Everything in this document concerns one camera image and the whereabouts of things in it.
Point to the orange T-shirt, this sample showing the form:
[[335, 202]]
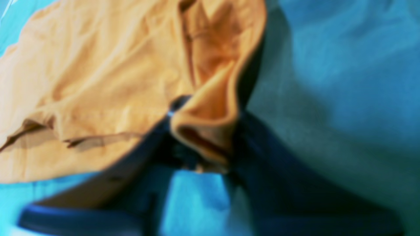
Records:
[[88, 79]]

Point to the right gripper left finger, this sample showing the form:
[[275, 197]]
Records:
[[126, 199]]

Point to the green table cloth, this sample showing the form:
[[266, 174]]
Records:
[[337, 83]]

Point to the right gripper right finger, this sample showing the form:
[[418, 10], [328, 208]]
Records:
[[289, 199]]

